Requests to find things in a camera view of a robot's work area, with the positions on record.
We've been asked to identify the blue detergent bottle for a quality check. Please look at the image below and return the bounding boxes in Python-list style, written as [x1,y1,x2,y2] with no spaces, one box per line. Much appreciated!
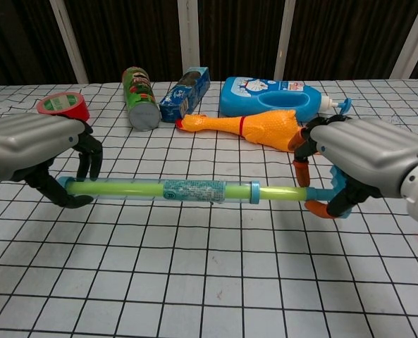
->
[218,76,353,123]

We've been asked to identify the white checkered tablecloth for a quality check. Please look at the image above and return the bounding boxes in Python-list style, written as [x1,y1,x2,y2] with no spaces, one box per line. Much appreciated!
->
[0,77,418,338]

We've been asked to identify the green chips can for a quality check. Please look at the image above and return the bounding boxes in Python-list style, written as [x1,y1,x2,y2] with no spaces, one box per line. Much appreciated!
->
[121,66,161,132]

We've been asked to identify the white metal frame post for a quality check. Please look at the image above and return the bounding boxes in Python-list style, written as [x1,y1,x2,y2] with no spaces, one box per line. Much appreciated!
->
[390,0,418,79]
[49,0,89,85]
[177,0,199,82]
[273,0,297,81]

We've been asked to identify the blue toy water syringe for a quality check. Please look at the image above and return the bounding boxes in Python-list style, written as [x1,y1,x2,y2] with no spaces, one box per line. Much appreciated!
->
[58,165,357,219]

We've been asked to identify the yellow rubber chicken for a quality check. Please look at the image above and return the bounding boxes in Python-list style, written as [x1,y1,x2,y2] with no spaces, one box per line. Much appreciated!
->
[175,108,331,154]

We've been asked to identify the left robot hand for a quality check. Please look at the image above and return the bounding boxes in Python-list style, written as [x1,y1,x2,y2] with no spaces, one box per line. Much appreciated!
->
[0,113,104,208]

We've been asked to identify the red tape roll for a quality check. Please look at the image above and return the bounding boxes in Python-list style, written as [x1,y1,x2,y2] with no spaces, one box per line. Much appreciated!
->
[36,92,90,123]

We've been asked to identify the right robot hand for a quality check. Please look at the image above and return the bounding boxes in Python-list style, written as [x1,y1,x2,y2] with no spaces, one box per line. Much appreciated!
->
[288,115,418,219]

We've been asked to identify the blue cookie box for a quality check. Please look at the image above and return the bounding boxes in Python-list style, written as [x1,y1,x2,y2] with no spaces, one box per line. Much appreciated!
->
[159,65,211,123]

